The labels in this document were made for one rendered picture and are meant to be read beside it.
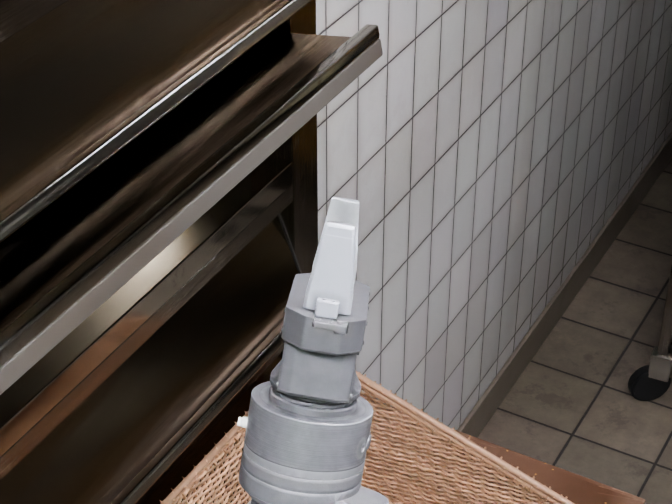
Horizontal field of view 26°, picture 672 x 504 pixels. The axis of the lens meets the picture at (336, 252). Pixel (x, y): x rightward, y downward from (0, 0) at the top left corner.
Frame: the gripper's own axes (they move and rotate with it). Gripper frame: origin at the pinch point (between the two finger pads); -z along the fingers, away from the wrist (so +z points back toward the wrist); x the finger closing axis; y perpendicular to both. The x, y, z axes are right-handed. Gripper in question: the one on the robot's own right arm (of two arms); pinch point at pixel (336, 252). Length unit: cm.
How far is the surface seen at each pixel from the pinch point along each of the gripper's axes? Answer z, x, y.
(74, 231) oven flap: 16, -57, 29
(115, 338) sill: 34, -76, 26
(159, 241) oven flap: 15, -54, 20
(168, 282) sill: 28, -86, 22
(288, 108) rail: 2, -77, 9
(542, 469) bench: 64, -135, -39
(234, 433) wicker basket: 54, -103, 11
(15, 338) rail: 21.7, -34.1, 29.3
